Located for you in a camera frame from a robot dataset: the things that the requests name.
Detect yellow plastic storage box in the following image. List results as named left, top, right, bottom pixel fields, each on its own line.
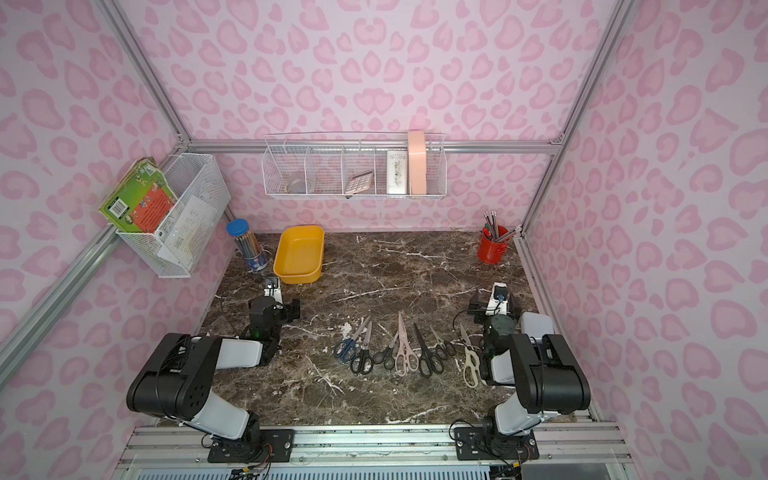
left=273, top=225, right=325, bottom=285

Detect small grey handled scissors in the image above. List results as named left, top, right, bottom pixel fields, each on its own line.
left=430, top=327, right=456, bottom=360

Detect blue handled scissors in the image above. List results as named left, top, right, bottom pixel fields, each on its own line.
left=334, top=319, right=368, bottom=363

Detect all black scissors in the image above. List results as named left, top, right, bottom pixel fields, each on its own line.
left=414, top=325, right=444, bottom=378

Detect pink scissors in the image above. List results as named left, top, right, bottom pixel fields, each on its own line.
left=395, top=312, right=419, bottom=376

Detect black handled steel scissors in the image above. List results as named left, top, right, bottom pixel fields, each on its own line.
left=350, top=320, right=373, bottom=375

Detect small black handled scissors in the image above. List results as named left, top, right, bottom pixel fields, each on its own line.
left=373, top=333, right=399, bottom=370

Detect cream handled scissors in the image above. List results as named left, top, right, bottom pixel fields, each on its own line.
left=460, top=325, right=481, bottom=388

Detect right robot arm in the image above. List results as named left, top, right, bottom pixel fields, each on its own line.
left=460, top=282, right=591, bottom=440

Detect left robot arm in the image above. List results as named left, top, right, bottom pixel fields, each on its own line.
left=126, top=296, right=301, bottom=444

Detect white rectangular case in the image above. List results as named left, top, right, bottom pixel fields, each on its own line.
left=520, top=312, right=556, bottom=339

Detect blue lid pencil tube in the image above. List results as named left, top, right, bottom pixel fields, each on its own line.
left=226, top=219, right=267, bottom=272

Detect red pen cup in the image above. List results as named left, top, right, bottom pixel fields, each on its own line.
left=477, top=211, right=522, bottom=265

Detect white paper sheet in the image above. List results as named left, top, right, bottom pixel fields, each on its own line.
left=158, top=196, right=220, bottom=271

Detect pink calculator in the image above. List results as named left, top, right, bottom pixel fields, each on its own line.
left=344, top=170, right=375, bottom=197

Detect green red booklet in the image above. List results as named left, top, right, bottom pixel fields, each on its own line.
left=99, top=157, right=177, bottom=234

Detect pink pencil case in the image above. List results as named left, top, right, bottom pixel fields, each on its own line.
left=407, top=130, right=427, bottom=196

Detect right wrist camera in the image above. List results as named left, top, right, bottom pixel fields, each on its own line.
left=485, top=282, right=510, bottom=316

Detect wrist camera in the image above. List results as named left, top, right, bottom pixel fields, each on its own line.
left=264, top=276, right=283, bottom=304
left=485, top=282, right=510, bottom=316

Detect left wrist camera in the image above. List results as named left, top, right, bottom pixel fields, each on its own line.
left=264, top=276, right=283, bottom=304

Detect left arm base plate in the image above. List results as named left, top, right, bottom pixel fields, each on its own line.
left=207, top=429, right=295, bottom=465

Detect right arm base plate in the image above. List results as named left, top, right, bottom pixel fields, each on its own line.
left=449, top=426, right=540, bottom=463

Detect white wire wall basket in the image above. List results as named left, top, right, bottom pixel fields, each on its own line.
left=118, top=153, right=231, bottom=278

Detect long white wire shelf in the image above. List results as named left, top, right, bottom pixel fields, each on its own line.
left=261, top=132, right=447, bottom=199

